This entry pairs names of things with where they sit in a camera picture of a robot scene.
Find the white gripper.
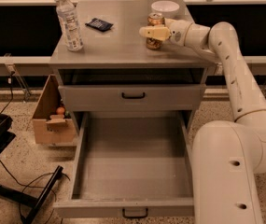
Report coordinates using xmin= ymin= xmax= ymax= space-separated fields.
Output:
xmin=139 ymin=19 xmax=192 ymax=46

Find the orange soda can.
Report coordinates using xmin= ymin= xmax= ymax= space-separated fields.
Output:
xmin=146 ymin=12 xmax=165 ymax=49

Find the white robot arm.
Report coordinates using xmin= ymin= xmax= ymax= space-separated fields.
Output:
xmin=139 ymin=19 xmax=266 ymax=224

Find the closed grey upper drawer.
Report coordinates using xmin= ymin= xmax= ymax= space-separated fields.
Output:
xmin=59 ymin=85 xmax=204 ymax=111

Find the grey drawer cabinet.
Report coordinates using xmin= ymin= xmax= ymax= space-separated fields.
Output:
xmin=49 ymin=0 xmax=218 ymax=220

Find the open grey bottom drawer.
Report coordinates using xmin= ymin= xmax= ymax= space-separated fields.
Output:
xmin=54 ymin=111 xmax=194 ymax=218

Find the white ceramic bowl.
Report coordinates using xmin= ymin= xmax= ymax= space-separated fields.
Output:
xmin=151 ymin=1 xmax=180 ymax=19

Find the dark blue snack packet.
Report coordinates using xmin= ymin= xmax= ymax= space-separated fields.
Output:
xmin=85 ymin=18 xmax=113 ymax=32

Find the clear plastic water bottle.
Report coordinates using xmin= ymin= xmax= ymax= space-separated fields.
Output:
xmin=56 ymin=0 xmax=83 ymax=51

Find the orange fruit in box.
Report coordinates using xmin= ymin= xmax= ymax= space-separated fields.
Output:
xmin=56 ymin=106 xmax=65 ymax=115

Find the brown cardboard box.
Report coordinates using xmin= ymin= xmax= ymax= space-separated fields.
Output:
xmin=33 ymin=75 xmax=77 ymax=146

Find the black upper drawer handle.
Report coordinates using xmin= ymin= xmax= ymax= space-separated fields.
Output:
xmin=121 ymin=92 xmax=146 ymax=100

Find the black drawer handle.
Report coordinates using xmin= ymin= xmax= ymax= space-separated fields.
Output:
xmin=122 ymin=208 xmax=148 ymax=219
xmin=121 ymin=92 xmax=146 ymax=100

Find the black floor cable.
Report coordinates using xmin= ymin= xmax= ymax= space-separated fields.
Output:
xmin=0 ymin=72 xmax=71 ymax=224

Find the metal railing bracket left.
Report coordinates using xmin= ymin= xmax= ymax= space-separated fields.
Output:
xmin=4 ymin=53 xmax=32 ymax=102

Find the black bottom drawer handle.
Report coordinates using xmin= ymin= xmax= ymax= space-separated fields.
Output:
xmin=122 ymin=208 xmax=148 ymax=219

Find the black chair frame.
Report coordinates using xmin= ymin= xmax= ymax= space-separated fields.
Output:
xmin=0 ymin=87 xmax=64 ymax=224

